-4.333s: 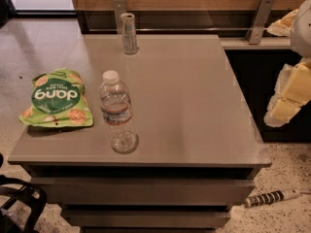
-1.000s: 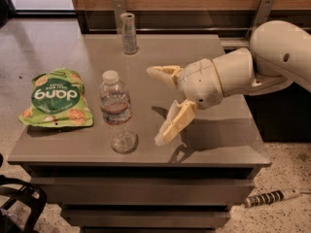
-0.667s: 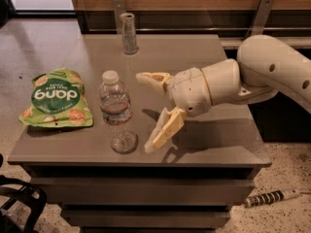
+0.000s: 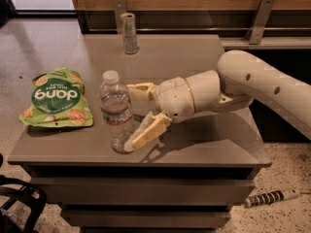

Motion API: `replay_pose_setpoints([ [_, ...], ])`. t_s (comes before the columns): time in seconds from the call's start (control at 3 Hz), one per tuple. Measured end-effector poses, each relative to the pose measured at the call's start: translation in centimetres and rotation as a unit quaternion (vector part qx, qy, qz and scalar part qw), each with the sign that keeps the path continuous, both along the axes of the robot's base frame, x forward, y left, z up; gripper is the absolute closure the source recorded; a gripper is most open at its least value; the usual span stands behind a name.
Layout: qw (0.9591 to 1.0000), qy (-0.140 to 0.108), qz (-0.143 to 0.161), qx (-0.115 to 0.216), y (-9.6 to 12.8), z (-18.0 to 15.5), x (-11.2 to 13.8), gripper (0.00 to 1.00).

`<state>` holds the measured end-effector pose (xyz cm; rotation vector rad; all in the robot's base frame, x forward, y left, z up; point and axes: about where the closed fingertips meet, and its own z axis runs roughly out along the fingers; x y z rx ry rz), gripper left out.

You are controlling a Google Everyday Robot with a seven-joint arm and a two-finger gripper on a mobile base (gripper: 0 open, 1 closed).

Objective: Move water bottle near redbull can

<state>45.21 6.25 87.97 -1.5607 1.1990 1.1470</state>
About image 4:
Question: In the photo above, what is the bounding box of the green dang chips bag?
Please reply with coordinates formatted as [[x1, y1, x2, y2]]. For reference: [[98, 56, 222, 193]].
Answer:
[[18, 68, 93, 128]]

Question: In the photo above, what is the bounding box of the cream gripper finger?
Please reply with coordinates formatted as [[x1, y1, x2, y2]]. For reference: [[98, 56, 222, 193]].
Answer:
[[127, 83, 156, 116], [124, 112, 172, 152]]

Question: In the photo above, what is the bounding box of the clear plastic water bottle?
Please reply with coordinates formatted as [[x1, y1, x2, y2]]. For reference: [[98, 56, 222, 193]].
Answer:
[[98, 70, 135, 153]]

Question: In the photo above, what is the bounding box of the black chair base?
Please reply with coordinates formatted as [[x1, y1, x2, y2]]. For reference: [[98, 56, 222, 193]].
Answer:
[[0, 175, 47, 233]]

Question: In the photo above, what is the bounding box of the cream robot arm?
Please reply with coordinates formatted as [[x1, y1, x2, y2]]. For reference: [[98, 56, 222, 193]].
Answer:
[[124, 50, 311, 152]]

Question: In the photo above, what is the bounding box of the metal bracket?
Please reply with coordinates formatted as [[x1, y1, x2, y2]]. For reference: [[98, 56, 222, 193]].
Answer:
[[113, 0, 127, 34], [246, 0, 276, 45]]

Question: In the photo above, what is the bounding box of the silver redbull can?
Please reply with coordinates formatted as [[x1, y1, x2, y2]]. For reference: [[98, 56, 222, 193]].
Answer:
[[121, 13, 139, 54]]

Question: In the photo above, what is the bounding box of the white power strip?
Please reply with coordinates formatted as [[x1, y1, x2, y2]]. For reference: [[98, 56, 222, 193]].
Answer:
[[244, 189, 300, 208]]

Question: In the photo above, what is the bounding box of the right metal bracket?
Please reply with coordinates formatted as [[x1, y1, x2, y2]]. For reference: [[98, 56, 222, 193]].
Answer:
[[246, 0, 276, 45]]

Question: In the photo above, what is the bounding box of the left metal bracket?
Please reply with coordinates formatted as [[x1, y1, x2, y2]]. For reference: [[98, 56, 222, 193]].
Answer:
[[113, 0, 127, 34]]

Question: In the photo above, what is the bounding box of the grey drawer cabinet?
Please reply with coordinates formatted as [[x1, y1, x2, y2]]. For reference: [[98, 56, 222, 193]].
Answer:
[[8, 35, 271, 233]]

